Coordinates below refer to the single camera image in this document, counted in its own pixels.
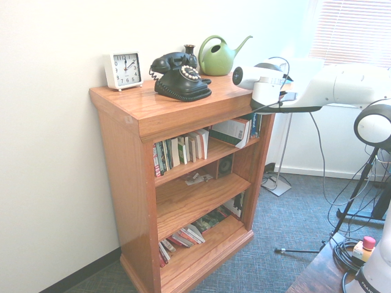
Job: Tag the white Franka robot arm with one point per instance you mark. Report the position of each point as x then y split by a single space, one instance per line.
351 82

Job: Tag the tan paperback book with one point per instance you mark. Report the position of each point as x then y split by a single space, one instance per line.
188 149
193 148

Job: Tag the thick orange cover book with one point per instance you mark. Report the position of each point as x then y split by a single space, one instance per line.
203 143

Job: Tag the bright green spine book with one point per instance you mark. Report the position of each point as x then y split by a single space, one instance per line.
182 154

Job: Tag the white pages book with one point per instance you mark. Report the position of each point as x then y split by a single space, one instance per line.
175 152

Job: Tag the dark green spine book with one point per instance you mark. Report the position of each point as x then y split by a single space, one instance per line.
161 157
168 154

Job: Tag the small photo card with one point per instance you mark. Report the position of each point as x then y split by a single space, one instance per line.
207 177

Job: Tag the white paper card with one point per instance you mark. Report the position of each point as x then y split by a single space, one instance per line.
191 180

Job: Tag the small wooden speaker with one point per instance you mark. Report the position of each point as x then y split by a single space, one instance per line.
225 166

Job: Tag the large green white book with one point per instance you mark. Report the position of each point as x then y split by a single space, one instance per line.
229 129

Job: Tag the red white spine book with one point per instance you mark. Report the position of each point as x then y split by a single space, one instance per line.
157 164

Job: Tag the oak wooden bookshelf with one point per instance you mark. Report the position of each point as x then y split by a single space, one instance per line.
183 103

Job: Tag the blue Thailand guide book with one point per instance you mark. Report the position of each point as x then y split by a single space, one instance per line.
253 125

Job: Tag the black vintage rotary telephone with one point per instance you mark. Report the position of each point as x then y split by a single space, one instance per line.
180 85

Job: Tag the dark teal book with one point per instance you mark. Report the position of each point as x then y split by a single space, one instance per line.
260 125

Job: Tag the book with black animal cover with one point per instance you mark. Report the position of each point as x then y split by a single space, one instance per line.
236 206

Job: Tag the green cover flat book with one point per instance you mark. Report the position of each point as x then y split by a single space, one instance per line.
210 221

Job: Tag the green plastic watering can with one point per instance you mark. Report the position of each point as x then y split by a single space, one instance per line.
215 62

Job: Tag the white red paperback book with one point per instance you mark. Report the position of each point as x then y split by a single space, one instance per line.
194 234
181 240

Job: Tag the dark ceramic vase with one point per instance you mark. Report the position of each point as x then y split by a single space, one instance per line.
189 50

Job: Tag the white red small book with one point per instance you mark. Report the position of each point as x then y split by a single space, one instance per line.
168 245

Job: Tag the white square alarm clock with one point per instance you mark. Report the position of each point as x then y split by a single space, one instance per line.
125 68

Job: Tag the red spine small book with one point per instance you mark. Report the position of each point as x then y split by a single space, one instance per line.
163 258

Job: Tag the white window blinds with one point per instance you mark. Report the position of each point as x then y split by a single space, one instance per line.
351 30

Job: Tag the black metal stand leg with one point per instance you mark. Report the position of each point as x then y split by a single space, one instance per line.
382 204

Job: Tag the red yellow emergency stop button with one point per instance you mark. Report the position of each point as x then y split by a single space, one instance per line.
368 242

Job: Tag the black camera tripod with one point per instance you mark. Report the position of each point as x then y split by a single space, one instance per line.
350 198

